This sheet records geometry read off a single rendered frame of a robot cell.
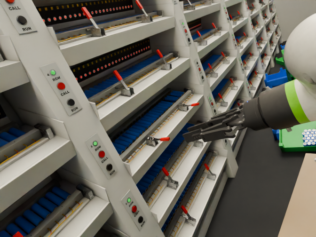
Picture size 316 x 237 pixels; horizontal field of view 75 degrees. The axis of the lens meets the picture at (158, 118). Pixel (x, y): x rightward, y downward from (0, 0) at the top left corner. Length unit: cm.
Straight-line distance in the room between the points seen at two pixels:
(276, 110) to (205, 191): 66
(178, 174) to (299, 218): 44
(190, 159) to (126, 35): 56
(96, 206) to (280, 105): 49
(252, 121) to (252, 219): 68
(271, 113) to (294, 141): 99
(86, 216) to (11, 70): 37
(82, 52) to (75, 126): 20
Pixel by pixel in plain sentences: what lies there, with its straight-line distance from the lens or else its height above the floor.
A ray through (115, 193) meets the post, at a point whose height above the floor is 54.
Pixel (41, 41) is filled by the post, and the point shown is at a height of 96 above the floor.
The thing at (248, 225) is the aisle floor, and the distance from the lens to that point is 110.
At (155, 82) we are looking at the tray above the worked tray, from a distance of 77.
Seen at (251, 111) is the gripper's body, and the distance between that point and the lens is 51.
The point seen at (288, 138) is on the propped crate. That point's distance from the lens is 149.
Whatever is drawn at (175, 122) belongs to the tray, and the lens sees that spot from 85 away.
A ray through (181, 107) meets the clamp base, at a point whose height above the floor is 56.
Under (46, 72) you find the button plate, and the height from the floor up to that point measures 89.
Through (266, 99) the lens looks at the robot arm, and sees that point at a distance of 50.
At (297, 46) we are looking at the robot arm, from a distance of 36.
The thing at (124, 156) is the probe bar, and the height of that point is 58.
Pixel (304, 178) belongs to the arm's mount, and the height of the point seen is 38.
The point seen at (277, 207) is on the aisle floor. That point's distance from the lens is 115.
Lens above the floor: 84
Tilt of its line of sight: 18 degrees down
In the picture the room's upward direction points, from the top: 25 degrees counter-clockwise
